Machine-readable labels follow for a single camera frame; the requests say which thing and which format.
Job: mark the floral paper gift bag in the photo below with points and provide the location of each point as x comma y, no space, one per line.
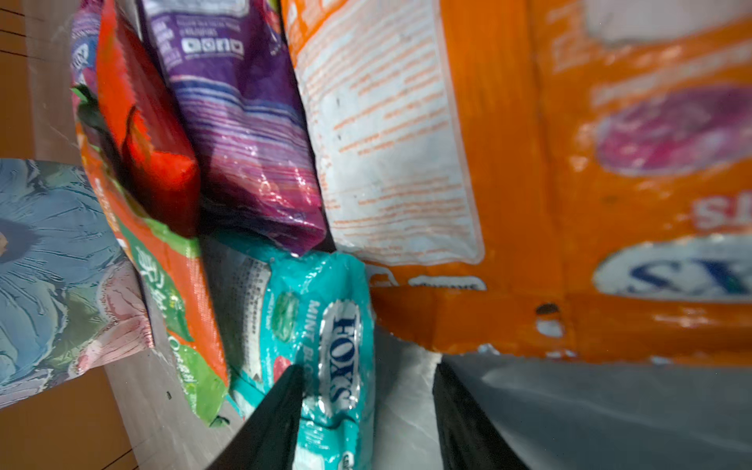
70,297

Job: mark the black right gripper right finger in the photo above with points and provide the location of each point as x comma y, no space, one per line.
467,438

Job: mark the orange Fox's candy bag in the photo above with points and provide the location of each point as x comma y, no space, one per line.
554,179

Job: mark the purple Fox's berries candy bag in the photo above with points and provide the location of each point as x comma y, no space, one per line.
86,27

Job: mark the orange green noodle snack bag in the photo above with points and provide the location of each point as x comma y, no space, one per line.
169,266

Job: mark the purple snack packet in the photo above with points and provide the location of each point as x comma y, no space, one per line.
229,69

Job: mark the red snack packet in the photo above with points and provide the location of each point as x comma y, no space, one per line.
162,169

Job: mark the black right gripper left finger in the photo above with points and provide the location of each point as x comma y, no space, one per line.
268,439

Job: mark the teal Fox's mint candy bag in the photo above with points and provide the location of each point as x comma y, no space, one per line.
275,310

